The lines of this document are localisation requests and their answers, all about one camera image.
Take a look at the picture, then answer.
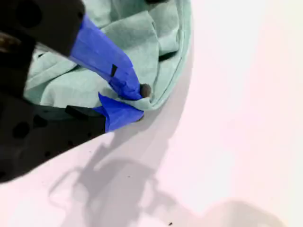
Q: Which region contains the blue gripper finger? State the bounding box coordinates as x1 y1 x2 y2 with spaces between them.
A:
28 92 144 166
14 0 152 99

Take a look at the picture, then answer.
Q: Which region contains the pale green T-shirt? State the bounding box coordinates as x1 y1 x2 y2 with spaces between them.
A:
23 0 194 112

